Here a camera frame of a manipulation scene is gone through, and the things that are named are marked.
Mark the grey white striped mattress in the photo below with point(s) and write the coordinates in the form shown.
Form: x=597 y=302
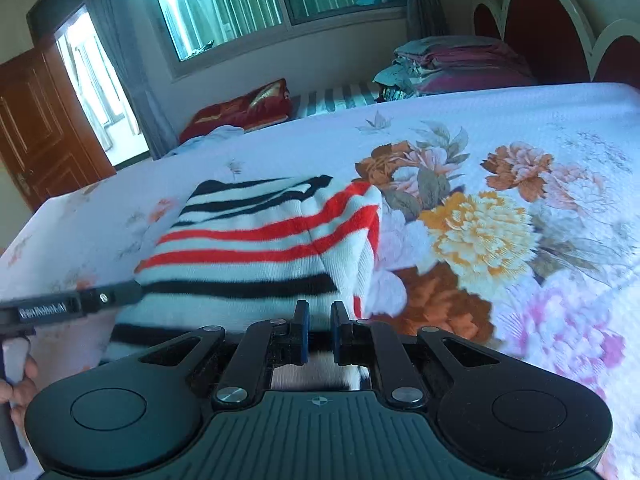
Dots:
x=335 y=97

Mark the pile of folded blankets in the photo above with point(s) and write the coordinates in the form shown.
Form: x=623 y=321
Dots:
x=460 y=67

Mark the red black white striped sweater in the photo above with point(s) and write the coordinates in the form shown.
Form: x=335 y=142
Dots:
x=260 y=265

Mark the person's left hand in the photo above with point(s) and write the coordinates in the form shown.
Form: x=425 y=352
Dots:
x=27 y=372

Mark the red patterned pillow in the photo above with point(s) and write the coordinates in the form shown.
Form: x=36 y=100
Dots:
x=235 y=110

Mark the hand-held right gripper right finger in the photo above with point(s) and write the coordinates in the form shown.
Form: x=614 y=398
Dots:
x=338 y=335

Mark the brown wooden door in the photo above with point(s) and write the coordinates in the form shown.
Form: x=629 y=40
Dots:
x=45 y=125

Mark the long grey curtain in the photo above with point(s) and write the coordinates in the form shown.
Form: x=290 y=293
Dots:
x=125 y=60

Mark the short grey curtain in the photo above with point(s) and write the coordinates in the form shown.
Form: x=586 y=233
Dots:
x=425 y=0

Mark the floral bed sheet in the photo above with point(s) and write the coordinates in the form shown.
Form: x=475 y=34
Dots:
x=500 y=270

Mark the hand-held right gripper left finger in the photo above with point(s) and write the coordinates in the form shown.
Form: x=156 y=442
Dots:
x=302 y=337

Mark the light blue cloth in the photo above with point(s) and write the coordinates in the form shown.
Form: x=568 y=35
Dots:
x=215 y=137

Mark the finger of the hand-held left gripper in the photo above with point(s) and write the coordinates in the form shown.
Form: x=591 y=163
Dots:
x=117 y=294

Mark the white and red headboard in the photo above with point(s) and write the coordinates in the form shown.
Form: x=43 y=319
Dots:
x=545 y=30

